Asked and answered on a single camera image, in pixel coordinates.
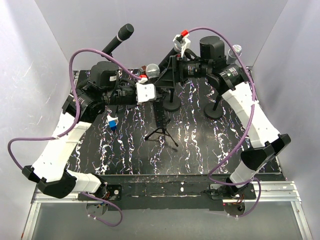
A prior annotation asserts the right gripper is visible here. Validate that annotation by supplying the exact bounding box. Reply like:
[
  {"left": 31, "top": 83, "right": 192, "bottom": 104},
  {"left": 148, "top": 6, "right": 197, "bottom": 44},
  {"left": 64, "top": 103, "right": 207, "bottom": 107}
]
[{"left": 153, "top": 53, "right": 211, "bottom": 89}]

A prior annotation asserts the black glitter microphone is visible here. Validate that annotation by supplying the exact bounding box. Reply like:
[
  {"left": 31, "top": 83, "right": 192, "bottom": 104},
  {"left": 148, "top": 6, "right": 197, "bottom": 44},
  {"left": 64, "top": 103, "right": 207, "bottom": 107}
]
[{"left": 145, "top": 63, "right": 164, "bottom": 110}]

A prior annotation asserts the small black tripod stand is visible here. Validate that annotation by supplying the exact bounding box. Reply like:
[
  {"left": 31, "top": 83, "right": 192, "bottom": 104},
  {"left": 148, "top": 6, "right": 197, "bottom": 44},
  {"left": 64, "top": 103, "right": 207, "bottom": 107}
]
[{"left": 144, "top": 101, "right": 179, "bottom": 147}]

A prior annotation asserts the matte black microphone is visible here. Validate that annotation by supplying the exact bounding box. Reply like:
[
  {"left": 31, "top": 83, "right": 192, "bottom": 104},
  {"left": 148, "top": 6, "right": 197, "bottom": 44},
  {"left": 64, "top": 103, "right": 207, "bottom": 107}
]
[{"left": 102, "top": 23, "right": 135, "bottom": 55}]

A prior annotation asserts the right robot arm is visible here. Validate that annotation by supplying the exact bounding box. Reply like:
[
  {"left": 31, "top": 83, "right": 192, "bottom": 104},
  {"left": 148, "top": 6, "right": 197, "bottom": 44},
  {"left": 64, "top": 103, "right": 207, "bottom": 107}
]
[{"left": 156, "top": 33, "right": 291, "bottom": 199}]

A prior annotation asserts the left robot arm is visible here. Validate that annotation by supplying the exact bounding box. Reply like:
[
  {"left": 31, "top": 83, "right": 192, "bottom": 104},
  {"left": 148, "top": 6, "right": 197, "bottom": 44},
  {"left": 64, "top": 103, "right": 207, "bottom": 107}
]
[{"left": 22, "top": 61, "right": 161, "bottom": 200}]

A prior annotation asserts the black microphone iridescent head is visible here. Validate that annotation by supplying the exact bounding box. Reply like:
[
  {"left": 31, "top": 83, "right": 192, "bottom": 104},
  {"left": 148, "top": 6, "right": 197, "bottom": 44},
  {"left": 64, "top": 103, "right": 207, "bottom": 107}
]
[{"left": 158, "top": 43, "right": 181, "bottom": 72}]

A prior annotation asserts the round base microphone stand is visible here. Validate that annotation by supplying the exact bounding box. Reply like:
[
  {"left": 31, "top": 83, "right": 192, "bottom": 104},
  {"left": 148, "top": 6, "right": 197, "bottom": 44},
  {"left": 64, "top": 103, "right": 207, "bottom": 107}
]
[{"left": 163, "top": 88, "right": 182, "bottom": 112}]

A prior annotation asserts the right round base stand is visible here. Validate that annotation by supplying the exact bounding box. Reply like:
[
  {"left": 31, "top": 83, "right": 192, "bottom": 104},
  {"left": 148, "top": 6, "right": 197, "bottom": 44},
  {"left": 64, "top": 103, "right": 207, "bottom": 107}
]
[{"left": 203, "top": 94, "right": 224, "bottom": 120}]

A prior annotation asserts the silver glitter microphone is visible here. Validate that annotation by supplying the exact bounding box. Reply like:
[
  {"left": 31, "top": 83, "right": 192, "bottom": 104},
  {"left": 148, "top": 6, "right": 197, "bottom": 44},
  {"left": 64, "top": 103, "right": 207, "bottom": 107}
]
[{"left": 226, "top": 44, "right": 242, "bottom": 65}]

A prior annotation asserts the brown wooden metronome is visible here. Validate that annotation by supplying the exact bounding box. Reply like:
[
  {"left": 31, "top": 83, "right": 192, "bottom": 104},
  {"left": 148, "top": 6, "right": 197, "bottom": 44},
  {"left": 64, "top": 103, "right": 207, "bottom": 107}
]
[{"left": 139, "top": 65, "right": 147, "bottom": 75}]

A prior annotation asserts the white and blue block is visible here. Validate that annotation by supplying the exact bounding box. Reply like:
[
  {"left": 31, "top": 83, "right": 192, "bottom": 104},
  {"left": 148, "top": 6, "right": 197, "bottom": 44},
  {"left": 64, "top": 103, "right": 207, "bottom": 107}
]
[{"left": 107, "top": 115, "right": 119, "bottom": 131}]

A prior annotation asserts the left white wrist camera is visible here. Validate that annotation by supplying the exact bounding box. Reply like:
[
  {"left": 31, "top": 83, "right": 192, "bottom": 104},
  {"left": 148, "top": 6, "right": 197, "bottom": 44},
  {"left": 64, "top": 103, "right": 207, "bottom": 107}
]
[{"left": 135, "top": 75, "right": 157, "bottom": 105}]

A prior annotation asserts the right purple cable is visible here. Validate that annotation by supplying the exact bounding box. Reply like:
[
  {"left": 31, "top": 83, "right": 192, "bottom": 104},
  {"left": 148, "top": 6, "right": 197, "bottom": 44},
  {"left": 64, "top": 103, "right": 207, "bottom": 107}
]
[{"left": 186, "top": 26, "right": 262, "bottom": 217}]

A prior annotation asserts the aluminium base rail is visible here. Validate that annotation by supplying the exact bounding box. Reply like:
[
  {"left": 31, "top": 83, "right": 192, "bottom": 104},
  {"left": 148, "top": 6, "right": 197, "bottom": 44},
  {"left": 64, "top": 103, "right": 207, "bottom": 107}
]
[{"left": 21, "top": 66, "right": 313, "bottom": 240}]

